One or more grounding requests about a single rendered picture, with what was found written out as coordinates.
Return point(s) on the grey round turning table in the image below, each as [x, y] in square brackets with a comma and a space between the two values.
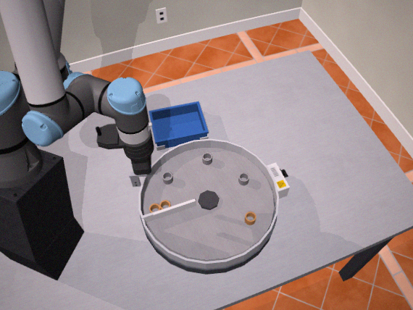
[205, 224]

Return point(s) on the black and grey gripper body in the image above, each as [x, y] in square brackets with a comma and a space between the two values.
[137, 147]

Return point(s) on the bronze bushing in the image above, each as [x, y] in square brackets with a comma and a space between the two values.
[250, 214]
[154, 206]
[164, 203]

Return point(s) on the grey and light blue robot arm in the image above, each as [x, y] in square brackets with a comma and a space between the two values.
[42, 83]

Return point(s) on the blue open crate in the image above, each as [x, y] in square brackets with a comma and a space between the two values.
[178, 124]

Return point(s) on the grey metal ring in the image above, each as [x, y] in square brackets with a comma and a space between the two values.
[167, 174]
[243, 182]
[207, 155]

